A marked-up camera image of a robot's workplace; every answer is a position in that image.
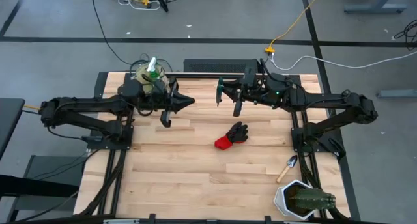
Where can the black stand leg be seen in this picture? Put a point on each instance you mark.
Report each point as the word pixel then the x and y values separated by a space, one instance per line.
pixel 161 1

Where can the red and black gardening glove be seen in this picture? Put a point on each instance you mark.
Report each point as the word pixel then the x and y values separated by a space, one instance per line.
pixel 234 134

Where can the grey desk foot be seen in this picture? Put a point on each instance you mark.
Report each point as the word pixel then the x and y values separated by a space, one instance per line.
pixel 397 93

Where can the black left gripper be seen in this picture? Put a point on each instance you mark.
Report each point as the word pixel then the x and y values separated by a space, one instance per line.
pixel 167 103

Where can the black perforated computer tower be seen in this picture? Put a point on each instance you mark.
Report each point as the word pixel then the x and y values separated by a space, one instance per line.
pixel 221 66

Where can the green cactus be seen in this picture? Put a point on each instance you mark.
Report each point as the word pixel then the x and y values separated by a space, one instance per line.
pixel 312 199

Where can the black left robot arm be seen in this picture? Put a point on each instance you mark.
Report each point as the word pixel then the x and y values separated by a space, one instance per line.
pixel 81 108

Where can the green spray bottle white nozzle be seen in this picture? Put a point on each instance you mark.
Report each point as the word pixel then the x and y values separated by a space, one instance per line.
pixel 151 65

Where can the black flat beam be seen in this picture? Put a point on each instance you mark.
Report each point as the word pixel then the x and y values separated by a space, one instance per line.
pixel 32 186

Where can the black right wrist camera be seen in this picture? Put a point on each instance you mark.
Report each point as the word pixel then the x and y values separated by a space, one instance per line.
pixel 251 77

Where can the white hexagonal plant pot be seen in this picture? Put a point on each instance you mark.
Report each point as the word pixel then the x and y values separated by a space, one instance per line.
pixel 280 201

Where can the black side desk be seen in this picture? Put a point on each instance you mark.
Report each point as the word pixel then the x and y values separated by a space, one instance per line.
pixel 9 120

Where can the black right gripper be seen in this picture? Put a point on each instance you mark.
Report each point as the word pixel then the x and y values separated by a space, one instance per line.
pixel 252 93

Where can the grey desk leg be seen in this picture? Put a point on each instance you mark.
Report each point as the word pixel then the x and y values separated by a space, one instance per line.
pixel 374 8

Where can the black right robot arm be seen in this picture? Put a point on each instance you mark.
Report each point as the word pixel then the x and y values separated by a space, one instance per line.
pixel 325 98

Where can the green pruning shears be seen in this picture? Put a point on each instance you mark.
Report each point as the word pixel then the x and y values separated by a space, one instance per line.
pixel 220 92

